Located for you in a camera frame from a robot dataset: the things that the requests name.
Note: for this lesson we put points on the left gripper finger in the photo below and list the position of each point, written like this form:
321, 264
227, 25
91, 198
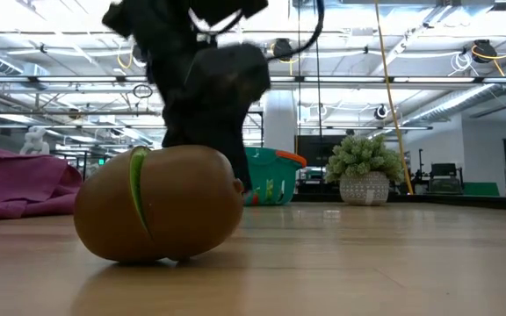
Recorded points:
229, 136
182, 131

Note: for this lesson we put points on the teal basket orange rim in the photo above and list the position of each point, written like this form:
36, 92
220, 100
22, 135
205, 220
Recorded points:
270, 169

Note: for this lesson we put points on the brown toy kiwi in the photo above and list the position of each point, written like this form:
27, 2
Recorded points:
182, 206

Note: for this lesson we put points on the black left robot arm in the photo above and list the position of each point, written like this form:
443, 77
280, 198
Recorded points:
147, 17

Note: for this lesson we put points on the artificial succulent in pot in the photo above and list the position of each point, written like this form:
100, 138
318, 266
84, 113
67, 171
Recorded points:
363, 188

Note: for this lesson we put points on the white figure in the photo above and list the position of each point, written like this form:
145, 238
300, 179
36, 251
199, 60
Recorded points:
35, 142

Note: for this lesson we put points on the purple cloth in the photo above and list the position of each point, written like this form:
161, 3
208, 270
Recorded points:
16, 184

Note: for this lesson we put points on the black chair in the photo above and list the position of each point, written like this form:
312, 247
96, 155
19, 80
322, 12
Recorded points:
444, 177

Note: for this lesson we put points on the green board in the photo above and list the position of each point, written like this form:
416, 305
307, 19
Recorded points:
481, 189

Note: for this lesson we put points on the black aluminium table frame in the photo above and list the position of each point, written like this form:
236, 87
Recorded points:
455, 201

